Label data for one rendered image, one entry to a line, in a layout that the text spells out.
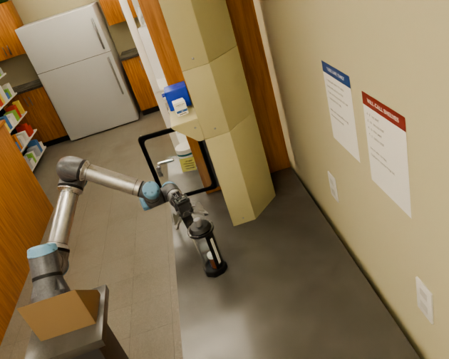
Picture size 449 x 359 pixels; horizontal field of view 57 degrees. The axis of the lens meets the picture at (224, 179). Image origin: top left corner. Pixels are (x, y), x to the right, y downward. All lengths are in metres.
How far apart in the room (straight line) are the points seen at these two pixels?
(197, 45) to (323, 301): 1.04
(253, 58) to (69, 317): 1.40
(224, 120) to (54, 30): 5.17
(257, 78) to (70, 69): 4.93
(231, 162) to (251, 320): 0.67
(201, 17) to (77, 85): 5.27
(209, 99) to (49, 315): 1.06
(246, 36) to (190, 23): 0.48
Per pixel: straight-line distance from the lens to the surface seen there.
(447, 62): 0.80
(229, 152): 1.80
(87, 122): 6.98
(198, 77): 1.68
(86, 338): 1.82
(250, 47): 2.07
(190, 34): 1.64
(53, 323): 1.87
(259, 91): 2.13
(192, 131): 1.74
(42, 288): 1.81
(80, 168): 1.92
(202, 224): 1.65
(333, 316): 1.52
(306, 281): 1.64
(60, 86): 6.88
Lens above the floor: 2.10
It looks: 29 degrees down
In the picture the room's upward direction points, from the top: 18 degrees counter-clockwise
